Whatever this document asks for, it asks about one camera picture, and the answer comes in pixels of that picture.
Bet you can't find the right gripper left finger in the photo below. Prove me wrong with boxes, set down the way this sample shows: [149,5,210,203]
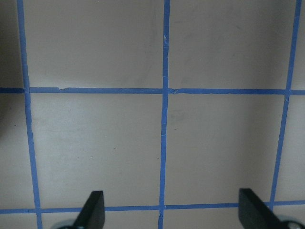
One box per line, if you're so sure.
[53,190,106,229]

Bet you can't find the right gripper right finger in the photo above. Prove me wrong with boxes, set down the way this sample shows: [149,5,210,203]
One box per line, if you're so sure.
[238,188,305,229]

